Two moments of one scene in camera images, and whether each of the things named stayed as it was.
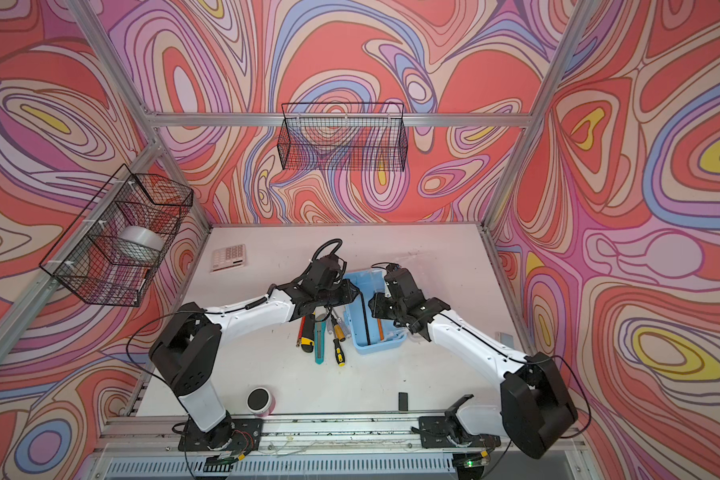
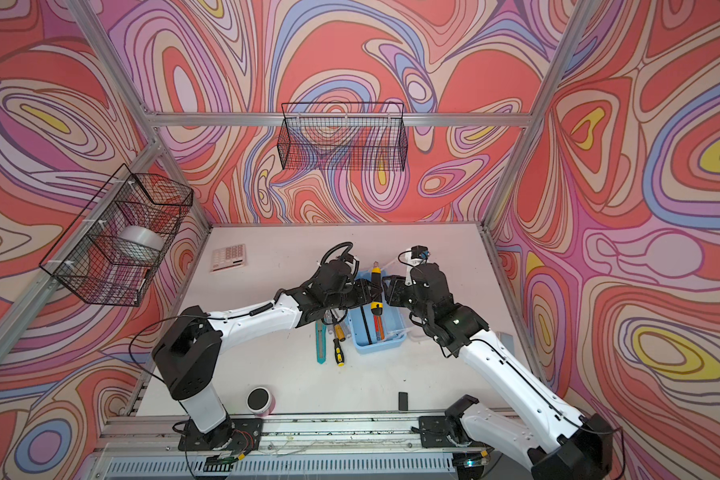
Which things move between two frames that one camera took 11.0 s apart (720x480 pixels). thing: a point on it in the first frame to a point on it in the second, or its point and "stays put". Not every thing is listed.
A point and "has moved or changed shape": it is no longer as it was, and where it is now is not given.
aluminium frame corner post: (578, 15) stays put
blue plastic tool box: (368, 333) stays put
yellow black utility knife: (308, 338) has moved or changed shape
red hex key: (301, 329) to (379, 328)
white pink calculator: (224, 258) stays put
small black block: (403, 401) stays put
